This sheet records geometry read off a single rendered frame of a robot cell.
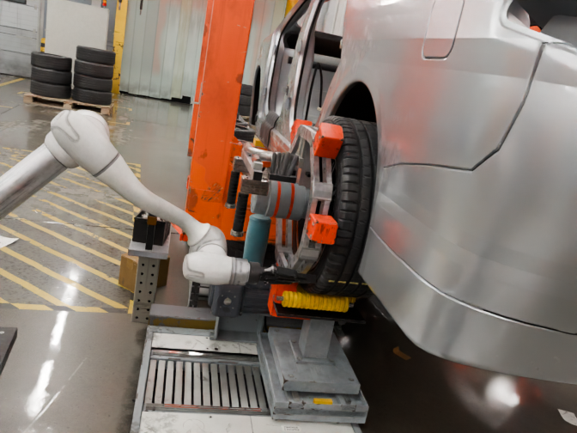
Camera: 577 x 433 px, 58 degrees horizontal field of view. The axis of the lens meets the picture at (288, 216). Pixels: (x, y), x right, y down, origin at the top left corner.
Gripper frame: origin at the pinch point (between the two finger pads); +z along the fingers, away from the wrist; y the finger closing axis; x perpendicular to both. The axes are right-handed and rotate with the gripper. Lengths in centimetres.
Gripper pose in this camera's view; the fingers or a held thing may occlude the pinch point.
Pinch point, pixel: (306, 278)
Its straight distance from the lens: 179.5
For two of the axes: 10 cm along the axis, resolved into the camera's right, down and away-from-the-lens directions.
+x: 0.1, -8.8, 4.8
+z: 9.7, 1.3, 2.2
